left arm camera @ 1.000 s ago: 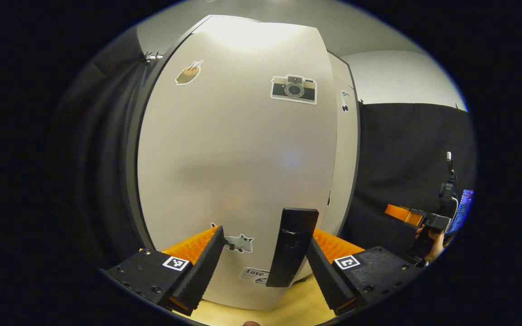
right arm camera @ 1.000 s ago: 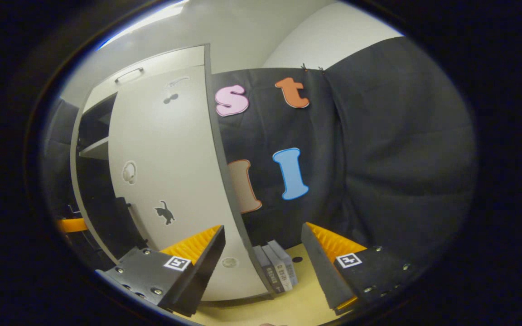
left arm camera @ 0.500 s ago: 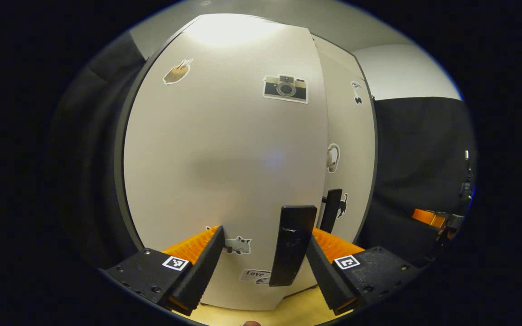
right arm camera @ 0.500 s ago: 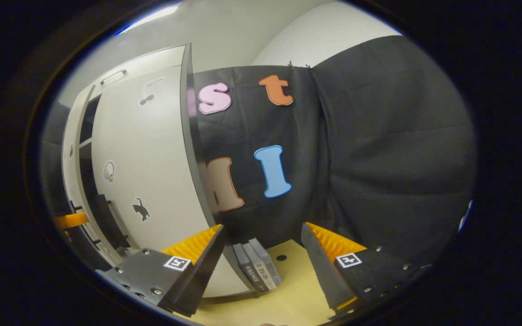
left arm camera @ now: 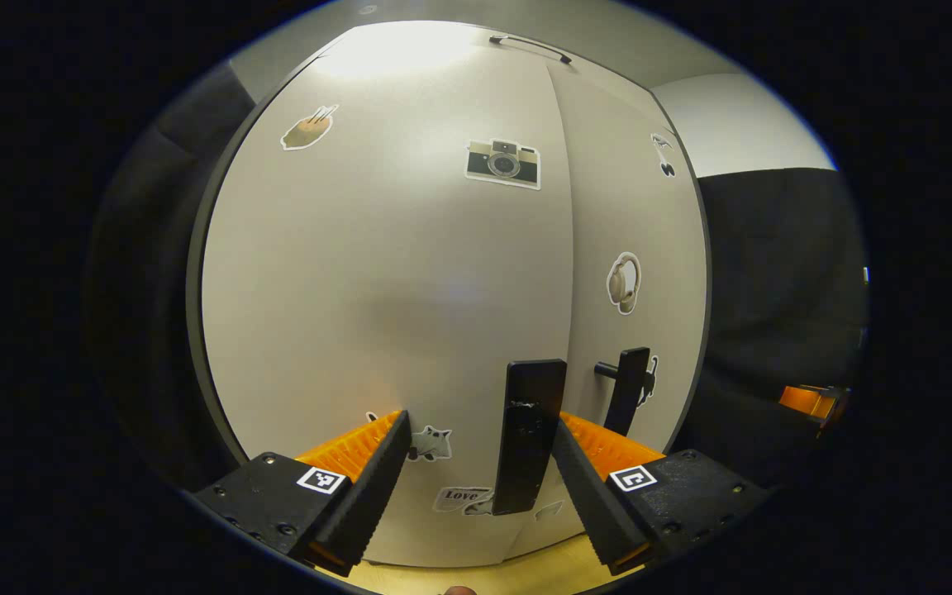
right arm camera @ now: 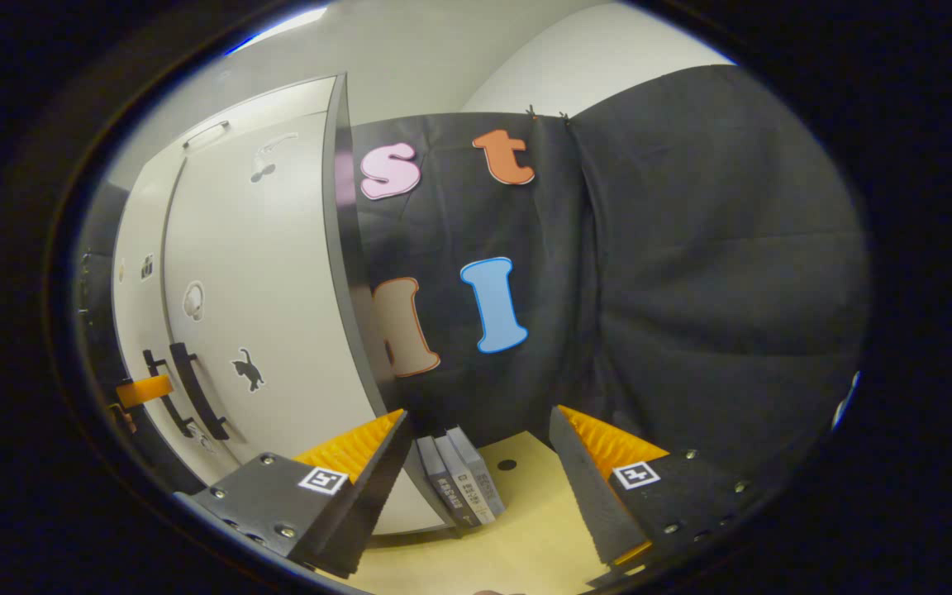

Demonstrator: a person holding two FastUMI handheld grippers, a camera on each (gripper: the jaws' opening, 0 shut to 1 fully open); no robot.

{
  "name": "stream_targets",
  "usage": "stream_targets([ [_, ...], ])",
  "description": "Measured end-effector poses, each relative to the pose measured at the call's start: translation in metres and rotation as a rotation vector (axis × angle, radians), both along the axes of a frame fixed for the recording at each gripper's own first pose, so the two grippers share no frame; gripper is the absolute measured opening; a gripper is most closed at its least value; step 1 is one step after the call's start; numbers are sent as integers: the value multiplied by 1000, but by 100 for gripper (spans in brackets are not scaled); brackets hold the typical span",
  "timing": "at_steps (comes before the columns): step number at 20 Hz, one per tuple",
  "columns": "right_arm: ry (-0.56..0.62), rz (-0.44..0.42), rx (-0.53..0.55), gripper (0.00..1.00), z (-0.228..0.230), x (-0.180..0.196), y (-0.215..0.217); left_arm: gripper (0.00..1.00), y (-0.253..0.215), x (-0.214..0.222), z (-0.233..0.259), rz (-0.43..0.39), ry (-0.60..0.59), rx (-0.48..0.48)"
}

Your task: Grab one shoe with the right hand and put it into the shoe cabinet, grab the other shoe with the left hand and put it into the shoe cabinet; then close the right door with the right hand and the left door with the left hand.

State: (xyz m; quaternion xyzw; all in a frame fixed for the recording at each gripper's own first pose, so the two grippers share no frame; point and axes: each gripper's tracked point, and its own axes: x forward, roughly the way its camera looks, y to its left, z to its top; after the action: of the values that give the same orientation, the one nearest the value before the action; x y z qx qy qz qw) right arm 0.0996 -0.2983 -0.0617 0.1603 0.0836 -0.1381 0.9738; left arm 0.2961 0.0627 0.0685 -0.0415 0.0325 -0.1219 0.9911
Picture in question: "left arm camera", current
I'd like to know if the white shoe cabinet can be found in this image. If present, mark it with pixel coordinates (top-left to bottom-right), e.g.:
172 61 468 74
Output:
187 21 712 571

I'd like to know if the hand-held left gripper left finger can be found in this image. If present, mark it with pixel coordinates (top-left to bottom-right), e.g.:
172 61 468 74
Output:
193 409 412 578

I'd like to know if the black door handle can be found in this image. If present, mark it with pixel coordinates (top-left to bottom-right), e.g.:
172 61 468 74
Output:
594 347 652 437
491 359 568 516

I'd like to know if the black backdrop cloth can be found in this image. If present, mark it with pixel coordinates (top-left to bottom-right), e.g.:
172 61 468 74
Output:
674 168 869 488
88 66 258 497

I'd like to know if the white cabinet door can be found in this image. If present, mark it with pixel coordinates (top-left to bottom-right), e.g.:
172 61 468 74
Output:
187 21 576 571
546 62 712 546

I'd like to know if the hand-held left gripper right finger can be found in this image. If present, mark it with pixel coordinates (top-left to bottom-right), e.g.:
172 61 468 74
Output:
550 411 774 577

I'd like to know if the metal drawer handle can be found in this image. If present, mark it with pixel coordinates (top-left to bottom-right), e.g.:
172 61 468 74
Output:
488 35 574 64

